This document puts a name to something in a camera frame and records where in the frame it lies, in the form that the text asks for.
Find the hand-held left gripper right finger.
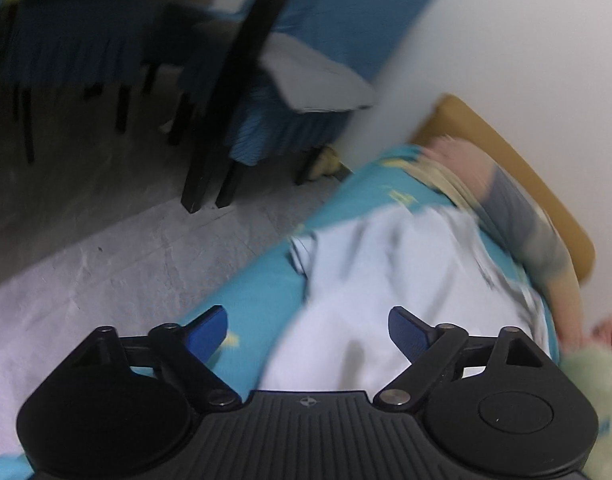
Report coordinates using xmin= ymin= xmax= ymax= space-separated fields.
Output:
xmin=373 ymin=306 xmax=520 ymax=408

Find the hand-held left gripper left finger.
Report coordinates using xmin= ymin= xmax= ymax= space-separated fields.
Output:
xmin=93 ymin=305 xmax=243 ymax=408

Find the light blue garment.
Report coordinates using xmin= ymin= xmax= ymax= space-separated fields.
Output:
xmin=286 ymin=205 xmax=552 ymax=394

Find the person's right hand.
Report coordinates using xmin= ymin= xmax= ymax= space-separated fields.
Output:
xmin=428 ymin=136 xmax=497 ymax=196

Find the teal printed bedsheet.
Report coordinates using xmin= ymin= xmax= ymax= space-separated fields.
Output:
xmin=0 ymin=144 xmax=612 ymax=480

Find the beige striped cloth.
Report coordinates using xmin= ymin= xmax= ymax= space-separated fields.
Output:
xmin=410 ymin=149 xmax=482 ymax=211

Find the yellow slipper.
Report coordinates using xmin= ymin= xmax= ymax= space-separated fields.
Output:
xmin=311 ymin=147 xmax=345 ymax=179

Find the green fuzzy cloth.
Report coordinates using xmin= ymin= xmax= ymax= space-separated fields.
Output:
xmin=560 ymin=344 xmax=612 ymax=480

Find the wooden headboard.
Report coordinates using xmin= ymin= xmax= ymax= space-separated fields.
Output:
xmin=411 ymin=93 xmax=597 ymax=289

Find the grey cloth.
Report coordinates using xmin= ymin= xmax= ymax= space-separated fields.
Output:
xmin=258 ymin=34 xmax=377 ymax=114

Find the blue covered chair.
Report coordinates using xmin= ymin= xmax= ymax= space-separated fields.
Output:
xmin=0 ymin=0 xmax=159 ymax=163
xmin=166 ymin=0 xmax=445 ymax=209

